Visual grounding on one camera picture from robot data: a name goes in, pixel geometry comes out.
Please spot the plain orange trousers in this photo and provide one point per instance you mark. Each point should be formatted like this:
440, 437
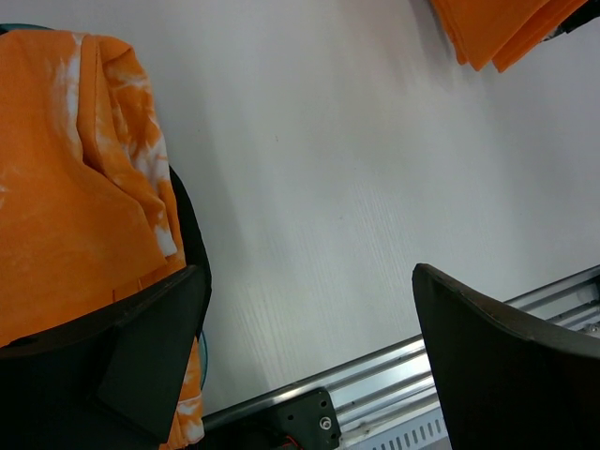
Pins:
500, 32

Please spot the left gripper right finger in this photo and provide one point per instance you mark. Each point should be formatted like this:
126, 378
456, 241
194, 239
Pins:
505, 379

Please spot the teal plastic basket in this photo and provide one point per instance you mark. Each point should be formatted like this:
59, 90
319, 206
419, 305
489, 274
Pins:
203, 353

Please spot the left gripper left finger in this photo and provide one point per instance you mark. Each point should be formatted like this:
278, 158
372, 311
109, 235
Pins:
108, 380

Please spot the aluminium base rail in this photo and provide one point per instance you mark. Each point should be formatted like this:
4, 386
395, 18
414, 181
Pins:
367, 395

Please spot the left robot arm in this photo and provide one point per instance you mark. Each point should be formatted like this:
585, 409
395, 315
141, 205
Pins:
482, 374

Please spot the black garment in basket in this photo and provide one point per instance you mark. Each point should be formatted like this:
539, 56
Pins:
194, 247

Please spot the orange white tie-dye trousers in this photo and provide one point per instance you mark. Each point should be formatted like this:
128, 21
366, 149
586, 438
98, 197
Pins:
88, 213

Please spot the white slotted cable duct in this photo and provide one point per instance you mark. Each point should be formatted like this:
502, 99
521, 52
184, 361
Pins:
425, 431

